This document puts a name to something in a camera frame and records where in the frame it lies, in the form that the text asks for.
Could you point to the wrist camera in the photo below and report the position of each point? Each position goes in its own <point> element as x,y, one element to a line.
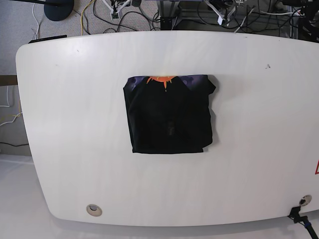
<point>220,20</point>
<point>114,15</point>

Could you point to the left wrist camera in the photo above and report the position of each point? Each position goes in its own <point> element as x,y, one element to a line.
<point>220,20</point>

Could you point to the table hole grommet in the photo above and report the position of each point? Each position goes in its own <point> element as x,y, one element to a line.
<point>305,200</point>
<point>94,210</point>

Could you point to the table hole grommet left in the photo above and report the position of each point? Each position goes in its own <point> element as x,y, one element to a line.
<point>94,210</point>

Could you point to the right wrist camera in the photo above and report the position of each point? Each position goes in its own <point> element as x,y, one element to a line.
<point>114,15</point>

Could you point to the red warning sticker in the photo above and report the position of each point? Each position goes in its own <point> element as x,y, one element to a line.
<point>317,169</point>

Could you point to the black T-shirt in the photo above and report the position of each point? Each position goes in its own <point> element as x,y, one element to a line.
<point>170,114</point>

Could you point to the table hole grommet right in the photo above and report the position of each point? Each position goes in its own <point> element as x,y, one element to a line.
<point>305,200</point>

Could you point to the black frame base bracket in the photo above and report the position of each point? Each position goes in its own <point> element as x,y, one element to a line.
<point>167,23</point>

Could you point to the dark blue round base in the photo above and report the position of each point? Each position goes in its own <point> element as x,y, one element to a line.
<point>58,10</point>

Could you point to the black clamp with cable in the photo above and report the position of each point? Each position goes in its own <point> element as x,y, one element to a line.
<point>303,220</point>

